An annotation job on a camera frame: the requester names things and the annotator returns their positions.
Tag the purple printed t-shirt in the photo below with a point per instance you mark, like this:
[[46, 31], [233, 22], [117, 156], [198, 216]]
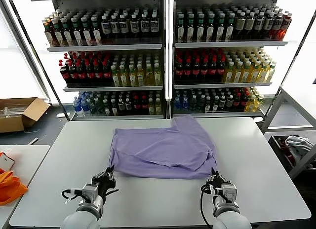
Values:
[[160, 150]]

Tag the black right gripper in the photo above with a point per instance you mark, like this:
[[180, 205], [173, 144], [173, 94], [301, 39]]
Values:
[[216, 186]]

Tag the blue water bottle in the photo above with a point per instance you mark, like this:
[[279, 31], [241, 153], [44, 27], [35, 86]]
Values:
[[85, 108], [177, 105], [77, 108], [185, 105]]

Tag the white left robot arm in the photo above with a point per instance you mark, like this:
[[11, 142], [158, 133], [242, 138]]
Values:
[[81, 216]]

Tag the small white floor object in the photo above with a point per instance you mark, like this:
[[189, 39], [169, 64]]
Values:
[[59, 115]]

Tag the grey metal rack frame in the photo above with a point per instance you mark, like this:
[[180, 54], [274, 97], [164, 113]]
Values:
[[272, 108]]

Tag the grey slanted frame post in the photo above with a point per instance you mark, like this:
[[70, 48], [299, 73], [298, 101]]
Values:
[[26, 52]]

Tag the black storage crate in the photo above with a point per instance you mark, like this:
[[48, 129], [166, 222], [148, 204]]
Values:
[[274, 143]]

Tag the dark bottle white cap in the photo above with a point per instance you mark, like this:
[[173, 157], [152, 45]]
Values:
[[259, 24], [123, 27], [145, 26], [128, 106], [114, 110], [107, 110], [115, 27], [222, 103], [215, 105], [269, 23], [121, 106], [229, 103], [208, 105], [134, 26], [154, 26], [106, 27]]

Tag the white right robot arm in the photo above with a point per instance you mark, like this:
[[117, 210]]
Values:
[[227, 219]]

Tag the orange cloth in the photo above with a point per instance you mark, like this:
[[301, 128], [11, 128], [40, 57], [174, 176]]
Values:
[[10, 187]]

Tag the yellow tea bottle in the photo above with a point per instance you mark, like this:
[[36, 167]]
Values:
[[229, 74], [157, 77], [115, 78], [132, 78], [151, 109], [158, 108], [238, 74], [263, 73], [258, 104], [271, 73], [124, 78], [251, 105], [247, 74], [255, 74], [140, 78], [149, 78]]

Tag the dark bottle green cap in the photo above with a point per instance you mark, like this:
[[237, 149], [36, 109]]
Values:
[[200, 31], [58, 36], [67, 36], [181, 31], [96, 36], [190, 31], [229, 31], [87, 36], [219, 31], [77, 36], [210, 31]]

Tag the crumpled grey cloth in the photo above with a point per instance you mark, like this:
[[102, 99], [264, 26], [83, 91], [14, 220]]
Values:
[[298, 142]]

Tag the small white box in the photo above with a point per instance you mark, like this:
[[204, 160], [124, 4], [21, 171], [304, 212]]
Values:
[[6, 162]]

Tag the dark bottle beige label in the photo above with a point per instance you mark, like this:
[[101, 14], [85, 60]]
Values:
[[240, 24], [249, 23]]

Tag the grey metal bottle shelf unit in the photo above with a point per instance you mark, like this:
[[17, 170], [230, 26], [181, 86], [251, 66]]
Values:
[[229, 44], [106, 47]]

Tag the green tinted water bottle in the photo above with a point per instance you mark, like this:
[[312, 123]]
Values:
[[193, 105], [100, 108], [201, 105], [93, 108]]

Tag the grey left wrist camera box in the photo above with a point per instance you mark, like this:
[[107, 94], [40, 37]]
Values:
[[89, 190]]

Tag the open brown cardboard box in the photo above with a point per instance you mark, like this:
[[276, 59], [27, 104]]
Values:
[[34, 110]]

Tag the white packing strips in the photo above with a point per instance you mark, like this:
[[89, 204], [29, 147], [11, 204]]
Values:
[[12, 110]]

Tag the cola bottle red cap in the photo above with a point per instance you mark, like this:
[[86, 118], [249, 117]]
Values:
[[196, 72], [144, 106], [98, 76], [137, 106], [244, 103], [187, 72], [81, 76], [65, 76], [106, 76], [73, 76], [213, 72], [221, 72], [204, 72], [237, 103], [178, 72], [90, 76]]

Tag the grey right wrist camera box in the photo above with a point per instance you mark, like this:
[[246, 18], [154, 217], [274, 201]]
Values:
[[228, 190]]

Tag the red tea bottle white label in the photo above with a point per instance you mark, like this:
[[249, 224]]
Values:
[[49, 36]]

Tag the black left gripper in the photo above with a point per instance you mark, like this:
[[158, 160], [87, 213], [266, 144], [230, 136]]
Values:
[[105, 185]]

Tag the black slanted frame post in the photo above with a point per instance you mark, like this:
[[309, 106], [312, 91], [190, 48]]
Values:
[[36, 53]]

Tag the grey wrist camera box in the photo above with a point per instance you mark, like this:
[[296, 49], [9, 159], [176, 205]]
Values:
[[228, 190], [89, 190]]

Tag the short metal bar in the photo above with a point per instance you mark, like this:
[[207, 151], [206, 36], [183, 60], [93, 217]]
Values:
[[33, 140]]

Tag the red drink bottle white cap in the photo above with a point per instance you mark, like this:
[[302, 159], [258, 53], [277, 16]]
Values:
[[286, 23], [277, 23]]

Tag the red cloth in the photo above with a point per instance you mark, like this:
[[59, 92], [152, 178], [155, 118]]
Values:
[[287, 153]]

